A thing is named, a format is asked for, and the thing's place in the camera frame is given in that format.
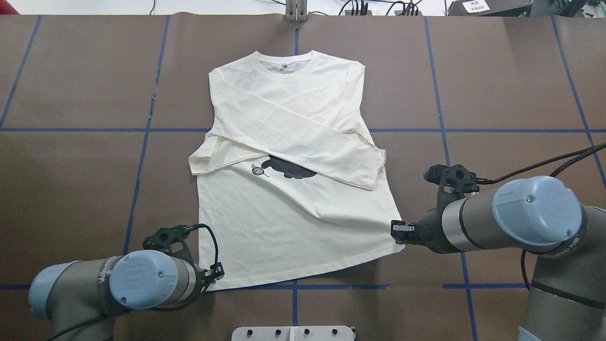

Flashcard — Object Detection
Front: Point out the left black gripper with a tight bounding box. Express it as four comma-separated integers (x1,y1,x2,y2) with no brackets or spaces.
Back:
191,263,225,296

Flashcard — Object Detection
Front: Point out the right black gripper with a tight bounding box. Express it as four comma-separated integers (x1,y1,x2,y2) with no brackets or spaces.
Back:
391,208,448,254

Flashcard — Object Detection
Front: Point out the white long-sleeve t-shirt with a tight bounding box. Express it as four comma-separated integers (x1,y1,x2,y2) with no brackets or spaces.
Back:
188,50,403,290

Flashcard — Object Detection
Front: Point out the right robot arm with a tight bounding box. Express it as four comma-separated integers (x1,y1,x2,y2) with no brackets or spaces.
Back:
391,176,606,341

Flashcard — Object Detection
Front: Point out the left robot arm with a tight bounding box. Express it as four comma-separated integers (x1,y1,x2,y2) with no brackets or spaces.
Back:
28,250,224,341

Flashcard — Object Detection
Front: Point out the white mounting column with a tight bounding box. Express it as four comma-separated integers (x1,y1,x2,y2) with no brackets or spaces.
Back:
231,325,357,341

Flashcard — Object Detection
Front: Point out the black power adapter box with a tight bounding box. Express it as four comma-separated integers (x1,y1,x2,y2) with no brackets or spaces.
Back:
446,0,532,17

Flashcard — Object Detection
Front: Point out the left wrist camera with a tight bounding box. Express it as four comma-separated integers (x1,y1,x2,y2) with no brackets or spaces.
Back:
143,224,199,257

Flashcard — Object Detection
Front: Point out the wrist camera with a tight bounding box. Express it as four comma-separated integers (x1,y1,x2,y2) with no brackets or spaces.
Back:
423,164,479,194
143,224,199,257

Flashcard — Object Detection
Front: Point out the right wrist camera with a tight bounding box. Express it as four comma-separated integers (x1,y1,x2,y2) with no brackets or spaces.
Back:
423,164,479,194

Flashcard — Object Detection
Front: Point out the aluminium frame post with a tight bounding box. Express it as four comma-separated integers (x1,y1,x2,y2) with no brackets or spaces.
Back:
284,0,309,22

